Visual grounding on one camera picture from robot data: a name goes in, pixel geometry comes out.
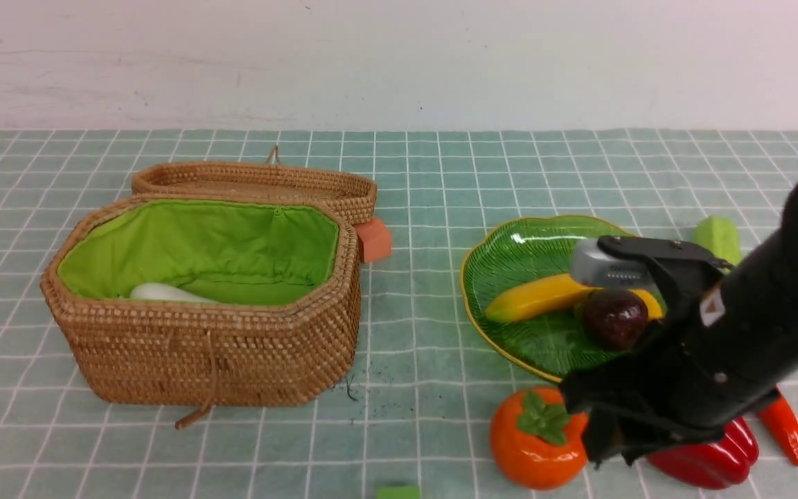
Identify red bell pepper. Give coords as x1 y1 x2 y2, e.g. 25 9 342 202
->
646 417 760 490

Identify orange foam cube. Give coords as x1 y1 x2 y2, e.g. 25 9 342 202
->
354 217 393 264

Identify green cucumber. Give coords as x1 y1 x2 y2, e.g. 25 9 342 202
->
691 215 743 265

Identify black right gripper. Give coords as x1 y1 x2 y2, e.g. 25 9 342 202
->
560 340 780 466

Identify orange carrot with leaves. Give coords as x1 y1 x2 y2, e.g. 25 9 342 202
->
756 395 798 467

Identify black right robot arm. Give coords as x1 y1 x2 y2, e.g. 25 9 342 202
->
558 183 798 464

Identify green checked tablecloth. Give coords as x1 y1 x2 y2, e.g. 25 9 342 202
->
0 129 798 498

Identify green foam block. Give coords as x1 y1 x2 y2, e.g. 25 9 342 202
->
375 485 421 499

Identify woven wicker basket green lining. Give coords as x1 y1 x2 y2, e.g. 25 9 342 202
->
40 195 362 407

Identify purple mangosteen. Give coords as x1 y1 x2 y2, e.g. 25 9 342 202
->
578 288 650 351

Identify white radish with leaves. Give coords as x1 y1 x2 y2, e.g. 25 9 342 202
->
129 282 218 304

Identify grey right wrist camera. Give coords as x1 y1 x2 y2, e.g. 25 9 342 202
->
569 236 736 292

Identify orange persimmon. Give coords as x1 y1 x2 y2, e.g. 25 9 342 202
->
490 385 588 491

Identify woven wicker basket lid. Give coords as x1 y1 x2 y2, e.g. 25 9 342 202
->
131 146 378 225

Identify yellow banana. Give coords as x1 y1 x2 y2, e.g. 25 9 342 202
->
484 274 663 323

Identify green leaf-shaped glass plate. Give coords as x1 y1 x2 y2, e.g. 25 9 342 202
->
461 215 667 383

